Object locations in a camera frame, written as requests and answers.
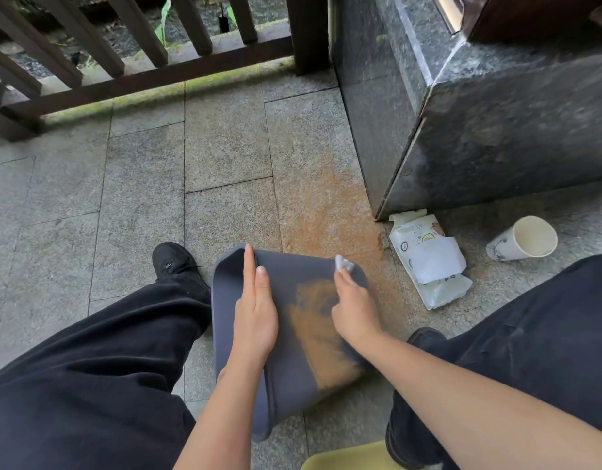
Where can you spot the person's right hand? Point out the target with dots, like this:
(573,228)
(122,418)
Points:
(357,318)

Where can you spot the person's left hand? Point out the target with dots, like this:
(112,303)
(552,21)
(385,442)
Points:
(254,323)

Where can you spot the brown wipe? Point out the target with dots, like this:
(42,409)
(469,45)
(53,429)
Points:
(342,263)

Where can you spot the dark blue plastic bin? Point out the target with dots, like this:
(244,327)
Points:
(291,386)

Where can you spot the white wet wipes packet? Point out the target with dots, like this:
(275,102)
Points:
(433,261)

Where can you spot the person's left forearm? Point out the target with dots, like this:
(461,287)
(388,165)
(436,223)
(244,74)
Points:
(222,420)

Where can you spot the person's right forearm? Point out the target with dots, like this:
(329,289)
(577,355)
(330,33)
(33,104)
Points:
(477,406)

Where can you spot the person's black right shoe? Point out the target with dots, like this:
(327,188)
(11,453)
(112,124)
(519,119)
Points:
(426,336)

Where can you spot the person's black shoe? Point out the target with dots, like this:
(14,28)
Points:
(176,266)
(426,336)

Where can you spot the person's black left shoe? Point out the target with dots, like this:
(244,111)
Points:
(176,266)

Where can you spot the person's black trousers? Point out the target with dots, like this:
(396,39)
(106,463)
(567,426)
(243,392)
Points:
(75,376)

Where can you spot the yellow stool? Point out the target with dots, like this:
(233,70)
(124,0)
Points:
(350,457)

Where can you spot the white paper cup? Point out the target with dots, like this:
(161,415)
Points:
(531,237)

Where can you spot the grey granite plinth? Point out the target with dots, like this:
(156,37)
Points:
(501,132)

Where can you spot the dark wooden railing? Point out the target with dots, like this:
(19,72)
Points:
(308,34)

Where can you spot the small black garden spike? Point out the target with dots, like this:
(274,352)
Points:
(224,24)

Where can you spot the green plants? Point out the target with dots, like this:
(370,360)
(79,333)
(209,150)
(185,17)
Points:
(162,24)

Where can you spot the brass trim strip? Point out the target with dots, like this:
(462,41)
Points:
(449,12)

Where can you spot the brown wooden pillar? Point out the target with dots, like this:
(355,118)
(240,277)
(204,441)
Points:
(526,14)

